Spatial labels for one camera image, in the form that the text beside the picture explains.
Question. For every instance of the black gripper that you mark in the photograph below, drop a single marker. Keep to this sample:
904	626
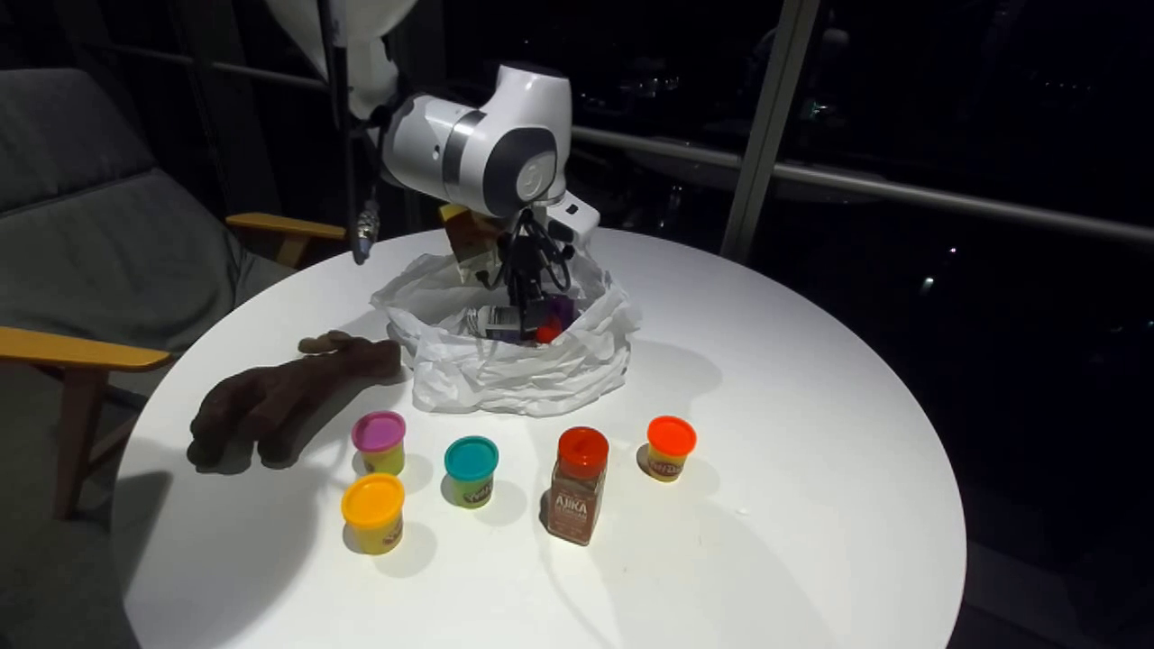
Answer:
527	240

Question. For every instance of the teal lid dough container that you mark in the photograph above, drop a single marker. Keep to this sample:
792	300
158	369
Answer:
470	466

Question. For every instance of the spice jar with red lid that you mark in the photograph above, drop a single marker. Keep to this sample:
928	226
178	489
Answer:
578	489

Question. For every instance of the orange lid dough container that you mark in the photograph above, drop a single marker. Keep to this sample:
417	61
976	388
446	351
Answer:
668	440

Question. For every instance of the pink lid dough container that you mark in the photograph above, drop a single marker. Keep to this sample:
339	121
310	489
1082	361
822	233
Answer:
381	434

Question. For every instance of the yellow lid dough container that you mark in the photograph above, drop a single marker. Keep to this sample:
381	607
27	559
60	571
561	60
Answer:
372	510

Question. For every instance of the brown deer plush toy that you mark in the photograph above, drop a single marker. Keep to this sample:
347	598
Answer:
281	400

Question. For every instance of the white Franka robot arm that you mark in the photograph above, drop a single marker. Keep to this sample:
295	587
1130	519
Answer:
481	146

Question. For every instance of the white plastic bag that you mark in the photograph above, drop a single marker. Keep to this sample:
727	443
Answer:
506	372

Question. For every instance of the horizontal metal railing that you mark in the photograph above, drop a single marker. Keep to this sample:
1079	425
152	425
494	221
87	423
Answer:
937	198

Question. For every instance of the grey armchair with wooden arms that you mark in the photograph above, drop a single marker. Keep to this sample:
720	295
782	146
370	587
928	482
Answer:
95	240

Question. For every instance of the taped wrist camera box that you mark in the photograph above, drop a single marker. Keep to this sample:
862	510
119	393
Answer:
470	240

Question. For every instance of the vertical metal post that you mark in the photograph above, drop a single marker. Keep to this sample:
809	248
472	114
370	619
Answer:
769	121

